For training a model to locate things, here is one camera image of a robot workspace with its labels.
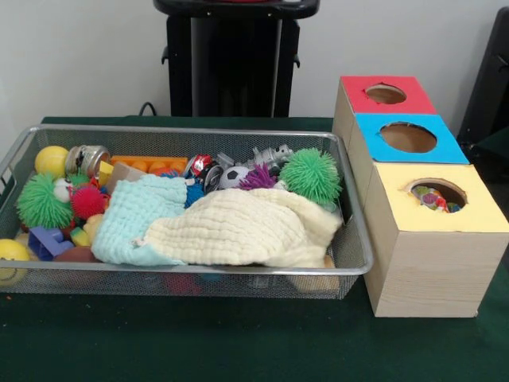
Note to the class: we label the cream waffle cloth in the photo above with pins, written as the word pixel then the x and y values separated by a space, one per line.
pixel 238 231

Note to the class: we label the green spiky ball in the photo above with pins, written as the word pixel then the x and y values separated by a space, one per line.
pixel 310 173
pixel 40 203

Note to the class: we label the mint waffle cloth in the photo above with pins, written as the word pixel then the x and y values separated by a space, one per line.
pixel 131 219

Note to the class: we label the multicoloured patterned cloth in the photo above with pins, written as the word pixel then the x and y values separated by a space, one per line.
pixel 433 199

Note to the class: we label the shallow clear mesh bin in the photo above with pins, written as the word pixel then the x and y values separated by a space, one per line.
pixel 159 282

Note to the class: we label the wooden box with three holes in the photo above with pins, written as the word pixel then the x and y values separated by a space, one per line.
pixel 429 263

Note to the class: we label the purple spiky ball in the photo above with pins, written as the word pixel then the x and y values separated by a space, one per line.
pixel 258 178

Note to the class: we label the small soccer ball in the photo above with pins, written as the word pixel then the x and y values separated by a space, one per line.
pixel 233 177

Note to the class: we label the grey toy robot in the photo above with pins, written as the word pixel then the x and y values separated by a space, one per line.
pixel 273 157

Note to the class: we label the orange toy brick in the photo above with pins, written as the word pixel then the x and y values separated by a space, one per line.
pixel 145 165

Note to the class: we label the red spiky ball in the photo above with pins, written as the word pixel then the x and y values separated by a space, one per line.
pixel 88 201

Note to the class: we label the crushed silver drink can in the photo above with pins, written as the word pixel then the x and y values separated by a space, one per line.
pixel 90 156

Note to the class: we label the yellow ball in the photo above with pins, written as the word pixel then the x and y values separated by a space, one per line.
pixel 10 255
pixel 50 161

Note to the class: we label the purple toy block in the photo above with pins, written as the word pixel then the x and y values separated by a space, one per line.
pixel 46 243

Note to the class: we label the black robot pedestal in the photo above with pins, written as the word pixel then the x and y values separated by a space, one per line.
pixel 231 64

